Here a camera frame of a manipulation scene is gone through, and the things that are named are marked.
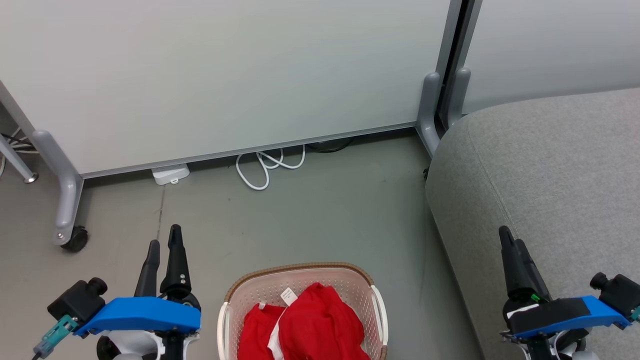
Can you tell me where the long grey partition leg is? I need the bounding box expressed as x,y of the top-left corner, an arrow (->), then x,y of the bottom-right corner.
32,129 -> 84,246

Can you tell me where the grey fabric sofa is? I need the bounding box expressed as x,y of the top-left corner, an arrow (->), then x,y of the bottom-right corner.
425,87 -> 640,360

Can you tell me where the red and white garment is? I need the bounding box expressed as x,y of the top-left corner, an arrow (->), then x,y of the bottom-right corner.
237,282 -> 372,360

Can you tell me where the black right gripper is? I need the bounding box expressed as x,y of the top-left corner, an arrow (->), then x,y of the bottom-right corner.
498,226 -> 587,360

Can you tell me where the looped white cable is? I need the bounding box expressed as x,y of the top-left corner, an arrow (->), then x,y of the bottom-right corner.
235,144 -> 306,192

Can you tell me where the large white partition panel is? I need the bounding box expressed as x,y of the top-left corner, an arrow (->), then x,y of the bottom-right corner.
0,0 -> 463,179

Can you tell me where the short grey partition leg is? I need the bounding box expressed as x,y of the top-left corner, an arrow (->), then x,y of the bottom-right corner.
416,72 -> 444,157
446,67 -> 472,130

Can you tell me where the thin metal table leg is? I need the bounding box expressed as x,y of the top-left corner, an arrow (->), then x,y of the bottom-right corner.
0,134 -> 39,184

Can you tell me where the black floor cable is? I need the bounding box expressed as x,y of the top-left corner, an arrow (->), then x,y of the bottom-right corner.
306,137 -> 356,154

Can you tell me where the narrow white partition panel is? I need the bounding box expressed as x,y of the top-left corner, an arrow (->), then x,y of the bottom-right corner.
452,0 -> 640,116

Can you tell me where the white power adapter box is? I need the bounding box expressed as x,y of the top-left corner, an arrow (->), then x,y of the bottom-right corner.
151,163 -> 191,186

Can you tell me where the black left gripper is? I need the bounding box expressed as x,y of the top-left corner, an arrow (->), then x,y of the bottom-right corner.
133,224 -> 202,360

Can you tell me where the teal camera connector plug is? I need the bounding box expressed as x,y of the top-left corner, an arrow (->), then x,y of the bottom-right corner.
33,315 -> 79,360

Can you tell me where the thin white cable bundle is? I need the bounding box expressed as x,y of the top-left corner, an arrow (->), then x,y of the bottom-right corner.
0,126 -> 38,177

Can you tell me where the black caster wheel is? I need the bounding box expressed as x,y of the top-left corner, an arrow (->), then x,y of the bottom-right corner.
60,225 -> 90,253

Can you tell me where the beige perforated laundry basket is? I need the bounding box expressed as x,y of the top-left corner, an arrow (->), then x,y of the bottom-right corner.
217,261 -> 389,360

